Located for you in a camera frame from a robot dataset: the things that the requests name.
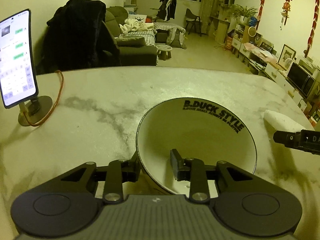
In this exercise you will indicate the round metal phone stand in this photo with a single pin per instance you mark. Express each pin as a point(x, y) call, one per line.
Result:
point(34, 112)

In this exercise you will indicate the red firecracker string decoration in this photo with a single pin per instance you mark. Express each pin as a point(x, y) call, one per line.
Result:
point(313, 28)

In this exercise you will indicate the dark grey sofa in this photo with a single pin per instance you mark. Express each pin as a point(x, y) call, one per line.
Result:
point(130, 48)

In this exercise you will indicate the jacket on coat stand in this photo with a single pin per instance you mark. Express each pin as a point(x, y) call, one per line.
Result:
point(167, 10)

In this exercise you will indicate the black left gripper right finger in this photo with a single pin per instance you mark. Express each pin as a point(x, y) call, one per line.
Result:
point(198, 174)

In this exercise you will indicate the small round white stool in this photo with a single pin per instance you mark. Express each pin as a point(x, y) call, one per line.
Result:
point(164, 51)

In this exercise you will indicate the potted green plant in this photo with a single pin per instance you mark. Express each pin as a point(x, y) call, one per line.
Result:
point(242, 14)

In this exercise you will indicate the white tv cabinet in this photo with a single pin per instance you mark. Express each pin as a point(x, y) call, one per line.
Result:
point(270, 71)

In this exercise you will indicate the white sponge block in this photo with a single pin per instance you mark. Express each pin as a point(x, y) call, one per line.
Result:
point(281, 122)

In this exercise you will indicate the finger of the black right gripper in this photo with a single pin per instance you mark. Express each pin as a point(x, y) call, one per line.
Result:
point(305, 140)

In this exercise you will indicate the black wooden chair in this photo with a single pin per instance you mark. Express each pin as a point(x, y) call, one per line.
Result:
point(194, 21)

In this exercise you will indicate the black microwave oven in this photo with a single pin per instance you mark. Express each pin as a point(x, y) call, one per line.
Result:
point(301, 79)

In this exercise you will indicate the chair with black coat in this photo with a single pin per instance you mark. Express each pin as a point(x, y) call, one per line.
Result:
point(78, 38)

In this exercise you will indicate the framed picture on cabinet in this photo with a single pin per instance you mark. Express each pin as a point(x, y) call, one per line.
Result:
point(287, 55)

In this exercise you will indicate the smartphone with lit screen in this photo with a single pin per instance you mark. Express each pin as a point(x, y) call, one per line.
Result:
point(18, 78)

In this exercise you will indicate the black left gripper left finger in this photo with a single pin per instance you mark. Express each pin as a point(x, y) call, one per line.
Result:
point(115, 174)

